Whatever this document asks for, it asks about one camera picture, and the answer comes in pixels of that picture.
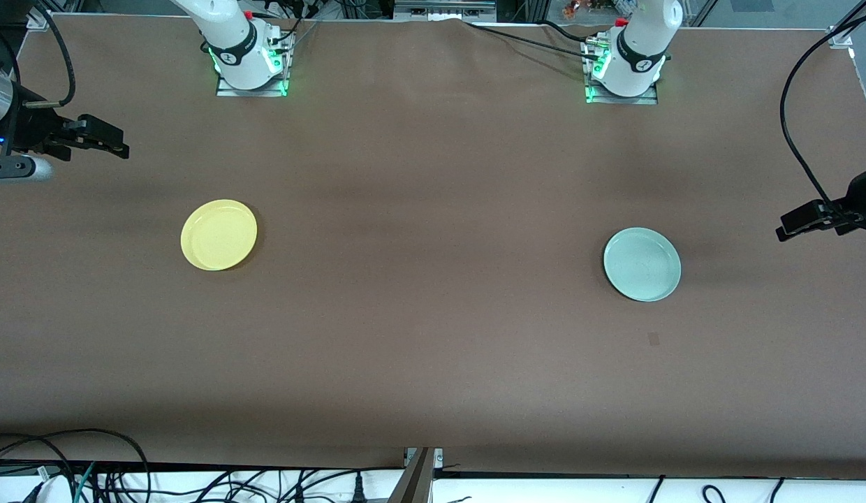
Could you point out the small metal angle bracket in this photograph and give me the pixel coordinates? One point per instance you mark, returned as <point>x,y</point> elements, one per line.
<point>438,457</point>

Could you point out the aluminium corner bracket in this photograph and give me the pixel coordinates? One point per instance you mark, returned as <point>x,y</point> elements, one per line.
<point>841,38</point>
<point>40,19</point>

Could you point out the brown table cover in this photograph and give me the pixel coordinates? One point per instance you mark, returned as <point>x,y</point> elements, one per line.
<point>433,314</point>

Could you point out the metal rail with sockets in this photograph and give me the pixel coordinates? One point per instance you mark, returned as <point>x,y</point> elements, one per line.
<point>443,8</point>

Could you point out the pale green plate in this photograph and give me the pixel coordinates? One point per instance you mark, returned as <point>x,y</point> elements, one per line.
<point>642,264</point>

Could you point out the yellow plate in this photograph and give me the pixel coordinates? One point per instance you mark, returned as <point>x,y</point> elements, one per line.
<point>218,235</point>

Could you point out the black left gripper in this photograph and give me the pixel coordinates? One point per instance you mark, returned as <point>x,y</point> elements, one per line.
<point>863,195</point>

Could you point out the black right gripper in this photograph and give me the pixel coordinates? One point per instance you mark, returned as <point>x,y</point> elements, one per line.
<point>32,128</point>

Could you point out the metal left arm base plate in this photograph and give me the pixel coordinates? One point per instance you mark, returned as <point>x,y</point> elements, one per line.
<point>595,96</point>

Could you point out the aluminium extrusion post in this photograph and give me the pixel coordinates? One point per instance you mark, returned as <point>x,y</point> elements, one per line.
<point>413,482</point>

